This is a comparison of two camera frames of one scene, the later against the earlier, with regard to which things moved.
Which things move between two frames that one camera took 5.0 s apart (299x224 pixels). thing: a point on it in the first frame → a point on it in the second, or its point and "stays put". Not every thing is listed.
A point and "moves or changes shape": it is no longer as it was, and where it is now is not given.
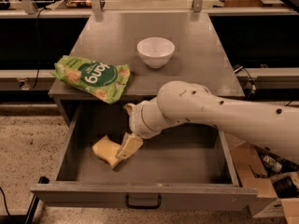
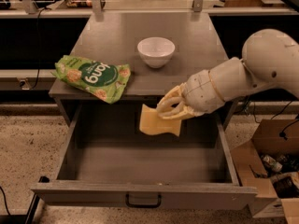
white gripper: x=135 y=119 → x=199 y=91
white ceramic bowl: x=156 y=51 stays put
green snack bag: x=107 y=81 stays put
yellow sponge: x=107 y=150 moves or changes shape
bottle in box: x=272 y=163 stays put
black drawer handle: x=158 y=205 stays put
